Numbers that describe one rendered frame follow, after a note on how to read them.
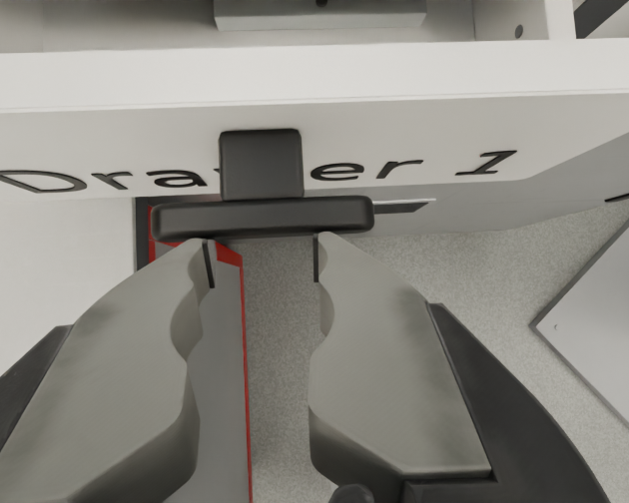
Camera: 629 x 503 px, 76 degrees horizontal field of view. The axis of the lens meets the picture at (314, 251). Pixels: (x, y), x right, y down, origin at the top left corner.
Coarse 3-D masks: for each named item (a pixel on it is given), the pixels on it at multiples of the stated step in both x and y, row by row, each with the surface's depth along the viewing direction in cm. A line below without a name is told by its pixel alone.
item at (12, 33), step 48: (0, 0) 18; (48, 0) 21; (96, 0) 21; (144, 0) 21; (192, 0) 21; (432, 0) 22; (480, 0) 21; (528, 0) 17; (0, 48) 18; (48, 48) 21; (96, 48) 21; (144, 48) 21; (192, 48) 21
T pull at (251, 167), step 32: (224, 160) 13; (256, 160) 13; (288, 160) 13; (224, 192) 13; (256, 192) 13; (288, 192) 13; (160, 224) 13; (192, 224) 13; (224, 224) 13; (256, 224) 13; (288, 224) 13; (320, 224) 13; (352, 224) 13
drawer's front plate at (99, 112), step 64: (0, 64) 11; (64, 64) 11; (128, 64) 12; (192, 64) 12; (256, 64) 12; (320, 64) 12; (384, 64) 12; (448, 64) 12; (512, 64) 12; (576, 64) 12; (0, 128) 12; (64, 128) 13; (128, 128) 13; (192, 128) 13; (256, 128) 13; (320, 128) 14; (384, 128) 14; (448, 128) 14; (512, 128) 15; (576, 128) 15; (0, 192) 20; (128, 192) 21; (192, 192) 22
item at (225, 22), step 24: (216, 0) 20; (240, 0) 20; (264, 0) 20; (288, 0) 20; (312, 0) 20; (336, 0) 20; (360, 0) 21; (384, 0) 21; (408, 0) 21; (216, 24) 21; (240, 24) 21; (264, 24) 21; (288, 24) 21; (312, 24) 21; (336, 24) 21; (360, 24) 21; (384, 24) 21; (408, 24) 22
